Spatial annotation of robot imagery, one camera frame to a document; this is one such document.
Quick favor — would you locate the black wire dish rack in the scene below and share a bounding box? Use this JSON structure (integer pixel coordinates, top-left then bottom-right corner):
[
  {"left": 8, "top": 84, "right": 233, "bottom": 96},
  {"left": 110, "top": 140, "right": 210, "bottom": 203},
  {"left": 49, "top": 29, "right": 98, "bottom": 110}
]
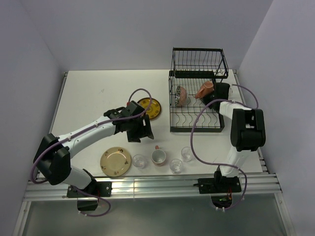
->
[{"left": 168, "top": 47, "right": 228, "bottom": 133}]

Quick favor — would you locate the aluminium mounting rail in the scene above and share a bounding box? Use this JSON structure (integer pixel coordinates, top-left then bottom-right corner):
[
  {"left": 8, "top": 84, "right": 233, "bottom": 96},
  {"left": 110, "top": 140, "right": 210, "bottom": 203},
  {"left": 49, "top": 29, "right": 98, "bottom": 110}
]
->
[{"left": 23, "top": 173, "right": 282, "bottom": 202}]

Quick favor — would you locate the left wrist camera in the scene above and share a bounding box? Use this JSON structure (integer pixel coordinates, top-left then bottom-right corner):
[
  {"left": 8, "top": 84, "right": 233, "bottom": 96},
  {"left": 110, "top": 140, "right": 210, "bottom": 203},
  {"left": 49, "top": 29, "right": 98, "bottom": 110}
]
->
[{"left": 123, "top": 101, "right": 145, "bottom": 117}]

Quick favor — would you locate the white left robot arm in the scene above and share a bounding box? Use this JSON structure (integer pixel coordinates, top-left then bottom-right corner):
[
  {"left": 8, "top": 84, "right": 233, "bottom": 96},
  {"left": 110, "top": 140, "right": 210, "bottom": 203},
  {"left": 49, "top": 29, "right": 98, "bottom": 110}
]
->
[{"left": 30, "top": 104, "right": 154, "bottom": 197}]

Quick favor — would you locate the black white patterned bowl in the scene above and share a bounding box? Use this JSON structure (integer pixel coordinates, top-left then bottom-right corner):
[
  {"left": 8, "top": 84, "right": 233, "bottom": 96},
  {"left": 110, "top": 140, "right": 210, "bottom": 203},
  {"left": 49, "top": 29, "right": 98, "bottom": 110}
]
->
[{"left": 175, "top": 86, "right": 187, "bottom": 107}]

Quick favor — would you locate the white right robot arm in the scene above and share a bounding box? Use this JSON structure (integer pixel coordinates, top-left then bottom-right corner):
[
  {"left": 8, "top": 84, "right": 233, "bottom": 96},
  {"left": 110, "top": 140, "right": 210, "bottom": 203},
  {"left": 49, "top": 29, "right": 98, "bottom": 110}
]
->
[{"left": 197, "top": 83, "right": 266, "bottom": 194}]

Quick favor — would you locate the beige floral plate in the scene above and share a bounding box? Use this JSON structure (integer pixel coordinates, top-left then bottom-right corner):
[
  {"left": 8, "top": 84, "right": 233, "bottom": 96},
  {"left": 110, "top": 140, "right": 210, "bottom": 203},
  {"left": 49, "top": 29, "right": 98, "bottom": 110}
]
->
[{"left": 100, "top": 147, "right": 131, "bottom": 177}]

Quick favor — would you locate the yellow patterned plate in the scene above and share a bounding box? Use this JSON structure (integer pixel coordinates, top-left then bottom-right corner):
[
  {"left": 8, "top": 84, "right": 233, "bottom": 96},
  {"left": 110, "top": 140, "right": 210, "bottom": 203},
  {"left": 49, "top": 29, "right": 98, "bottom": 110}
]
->
[{"left": 137, "top": 97, "right": 161, "bottom": 120}]

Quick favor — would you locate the small pink cup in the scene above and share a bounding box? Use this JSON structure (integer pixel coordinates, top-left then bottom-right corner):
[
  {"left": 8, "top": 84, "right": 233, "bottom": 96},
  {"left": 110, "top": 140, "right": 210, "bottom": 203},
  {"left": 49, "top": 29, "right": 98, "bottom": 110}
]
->
[{"left": 151, "top": 146, "right": 166, "bottom": 166}]

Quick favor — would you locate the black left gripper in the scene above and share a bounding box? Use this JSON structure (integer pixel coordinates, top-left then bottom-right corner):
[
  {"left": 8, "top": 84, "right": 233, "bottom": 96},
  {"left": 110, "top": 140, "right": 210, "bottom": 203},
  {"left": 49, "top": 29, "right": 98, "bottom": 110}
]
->
[{"left": 126, "top": 114, "right": 154, "bottom": 143}]

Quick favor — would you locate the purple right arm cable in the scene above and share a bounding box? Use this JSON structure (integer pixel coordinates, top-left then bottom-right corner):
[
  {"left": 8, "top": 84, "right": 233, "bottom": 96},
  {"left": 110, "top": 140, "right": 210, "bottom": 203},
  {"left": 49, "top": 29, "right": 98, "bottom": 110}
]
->
[{"left": 190, "top": 84, "right": 259, "bottom": 211}]

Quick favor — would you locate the large pink floral mug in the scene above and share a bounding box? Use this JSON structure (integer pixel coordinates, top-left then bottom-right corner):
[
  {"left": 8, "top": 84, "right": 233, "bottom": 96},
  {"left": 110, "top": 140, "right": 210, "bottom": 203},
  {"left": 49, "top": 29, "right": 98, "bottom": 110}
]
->
[{"left": 195, "top": 81, "right": 214, "bottom": 99}]

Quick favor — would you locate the clear glass cup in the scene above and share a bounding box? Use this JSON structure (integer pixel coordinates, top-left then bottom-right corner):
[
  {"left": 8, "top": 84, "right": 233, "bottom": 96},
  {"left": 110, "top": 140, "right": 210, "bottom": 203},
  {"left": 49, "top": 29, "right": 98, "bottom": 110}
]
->
[
  {"left": 132, "top": 154, "right": 147, "bottom": 169},
  {"left": 181, "top": 147, "right": 193, "bottom": 162},
  {"left": 169, "top": 159, "right": 183, "bottom": 174}
]

